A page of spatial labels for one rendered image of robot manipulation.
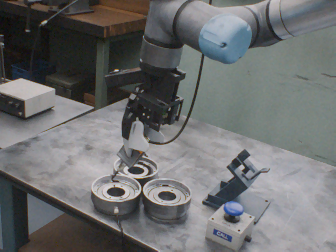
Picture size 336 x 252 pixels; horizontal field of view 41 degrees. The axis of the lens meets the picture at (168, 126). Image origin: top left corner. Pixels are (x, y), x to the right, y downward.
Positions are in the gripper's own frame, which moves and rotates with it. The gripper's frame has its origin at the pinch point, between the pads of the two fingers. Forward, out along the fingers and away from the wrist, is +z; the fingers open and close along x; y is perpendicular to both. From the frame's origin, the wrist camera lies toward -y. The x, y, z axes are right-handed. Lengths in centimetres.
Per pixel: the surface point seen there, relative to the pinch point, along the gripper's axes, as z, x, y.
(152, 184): 9.1, 4.0, 4.4
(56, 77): 73, 122, -144
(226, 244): 8.6, -0.6, 25.6
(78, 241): 40.1, 4.6, -14.2
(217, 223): 5.3, -0.4, 22.6
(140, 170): 11.3, 8.6, -2.3
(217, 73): 44, 162, -56
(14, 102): 29, 27, -69
